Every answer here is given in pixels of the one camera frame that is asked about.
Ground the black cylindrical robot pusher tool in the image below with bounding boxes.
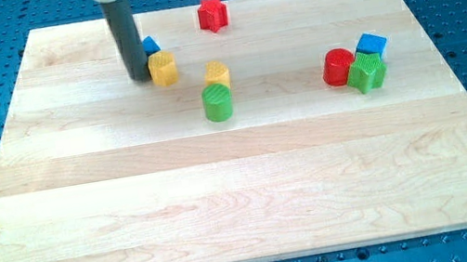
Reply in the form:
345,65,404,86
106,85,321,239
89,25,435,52
94,0,150,82

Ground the green cylinder block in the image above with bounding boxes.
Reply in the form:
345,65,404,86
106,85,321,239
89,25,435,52
201,84,233,123

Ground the yellow hexagon block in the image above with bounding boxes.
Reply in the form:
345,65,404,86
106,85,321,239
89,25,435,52
148,50,179,86

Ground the green star block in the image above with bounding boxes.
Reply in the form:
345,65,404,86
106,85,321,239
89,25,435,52
347,52,387,94

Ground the blue triangle block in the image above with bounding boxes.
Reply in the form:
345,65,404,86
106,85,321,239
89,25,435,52
141,36,161,57

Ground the red cylinder block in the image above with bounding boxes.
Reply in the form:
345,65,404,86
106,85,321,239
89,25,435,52
322,48,355,86

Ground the blue cube block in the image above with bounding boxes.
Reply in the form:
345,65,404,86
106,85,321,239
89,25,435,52
356,33,388,58

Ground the red star block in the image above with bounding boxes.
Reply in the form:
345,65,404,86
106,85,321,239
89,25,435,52
197,0,228,33

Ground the light wooden board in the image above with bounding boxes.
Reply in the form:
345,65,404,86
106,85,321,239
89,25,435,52
0,0,467,262

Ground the yellow half-round block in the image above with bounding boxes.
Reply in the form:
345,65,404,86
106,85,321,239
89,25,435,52
204,60,231,88

